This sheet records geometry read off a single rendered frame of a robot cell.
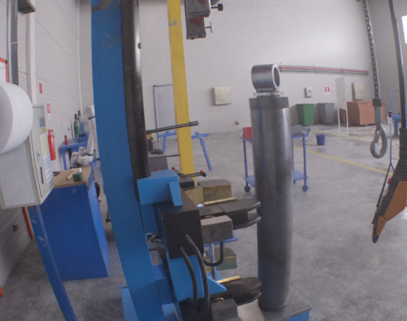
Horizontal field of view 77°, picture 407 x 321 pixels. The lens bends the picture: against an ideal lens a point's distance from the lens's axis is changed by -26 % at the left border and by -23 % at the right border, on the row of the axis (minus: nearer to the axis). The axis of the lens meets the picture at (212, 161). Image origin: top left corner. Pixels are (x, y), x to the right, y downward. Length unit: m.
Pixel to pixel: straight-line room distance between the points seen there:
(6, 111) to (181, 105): 3.34
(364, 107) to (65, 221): 12.51
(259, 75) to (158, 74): 10.83
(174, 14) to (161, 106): 8.31
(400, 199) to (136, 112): 1.13
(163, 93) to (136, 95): 10.97
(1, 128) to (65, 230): 1.98
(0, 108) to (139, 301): 1.27
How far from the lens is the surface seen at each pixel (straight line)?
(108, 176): 1.50
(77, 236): 2.87
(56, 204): 2.80
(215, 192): 1.85
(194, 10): 1.41
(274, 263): 1.88
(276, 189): 1.69
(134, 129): 1.36
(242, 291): 1.66
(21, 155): 1.25
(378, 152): 1.12
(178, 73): 4.13
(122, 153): 1.48
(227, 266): 2.05
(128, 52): 1.38
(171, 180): 1.37
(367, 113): 13.89
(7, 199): 1.32
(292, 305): 2.14
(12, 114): 0.98
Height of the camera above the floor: 1.49
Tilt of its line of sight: 11 degrees down
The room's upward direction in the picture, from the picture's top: 5 degrees counter-clockwise
